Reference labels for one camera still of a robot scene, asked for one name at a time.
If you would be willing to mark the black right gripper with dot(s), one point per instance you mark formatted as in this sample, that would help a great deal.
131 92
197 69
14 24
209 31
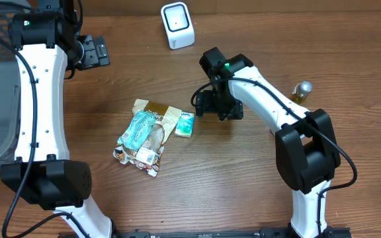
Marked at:
208 106

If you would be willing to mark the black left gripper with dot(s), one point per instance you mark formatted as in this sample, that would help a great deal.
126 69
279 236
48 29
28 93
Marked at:
92 59

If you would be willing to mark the teal Kleenex tissue pack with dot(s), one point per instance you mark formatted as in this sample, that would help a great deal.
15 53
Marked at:
184 126

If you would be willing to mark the yellow oil bottle silver cap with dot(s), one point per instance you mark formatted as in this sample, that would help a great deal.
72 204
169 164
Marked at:
301 92

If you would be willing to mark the teal wet wipes pack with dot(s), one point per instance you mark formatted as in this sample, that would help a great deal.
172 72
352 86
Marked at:
138 130

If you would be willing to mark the brown Pantree snack bag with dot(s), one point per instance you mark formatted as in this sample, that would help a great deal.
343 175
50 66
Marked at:
148 157

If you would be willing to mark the green lid white jar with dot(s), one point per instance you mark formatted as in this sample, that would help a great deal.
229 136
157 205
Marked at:
273 131

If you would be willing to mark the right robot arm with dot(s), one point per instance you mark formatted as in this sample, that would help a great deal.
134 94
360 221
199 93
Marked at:
306 153

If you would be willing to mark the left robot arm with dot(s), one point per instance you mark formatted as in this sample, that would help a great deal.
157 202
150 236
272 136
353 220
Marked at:
49 49

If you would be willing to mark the white barcode scanner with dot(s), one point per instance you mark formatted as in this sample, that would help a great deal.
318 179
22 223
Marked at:
178 25

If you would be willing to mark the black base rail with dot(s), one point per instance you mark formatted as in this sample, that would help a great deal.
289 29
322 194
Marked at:
210 234

